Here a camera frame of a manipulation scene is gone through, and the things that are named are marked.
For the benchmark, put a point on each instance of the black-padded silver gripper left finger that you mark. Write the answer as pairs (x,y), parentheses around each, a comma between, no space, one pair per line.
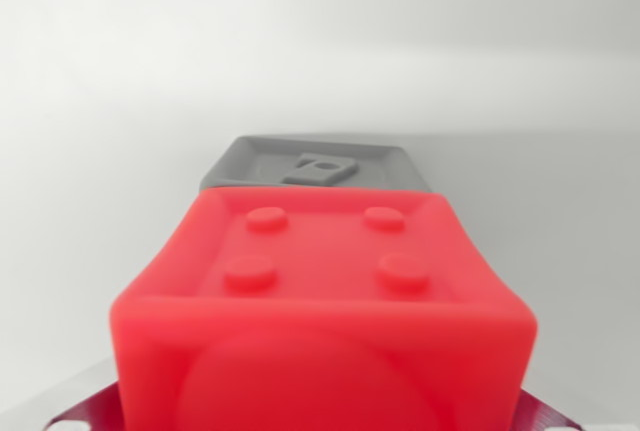
(95,401)

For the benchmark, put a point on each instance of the black-padded silver gripper right finger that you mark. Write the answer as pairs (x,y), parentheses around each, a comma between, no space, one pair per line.
(540,411)

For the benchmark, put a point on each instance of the red studded plastic cube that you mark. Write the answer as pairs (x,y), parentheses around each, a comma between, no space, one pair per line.
(320,321)

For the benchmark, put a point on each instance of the grey plastic cube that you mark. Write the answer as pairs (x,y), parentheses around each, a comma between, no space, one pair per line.
(250,163)

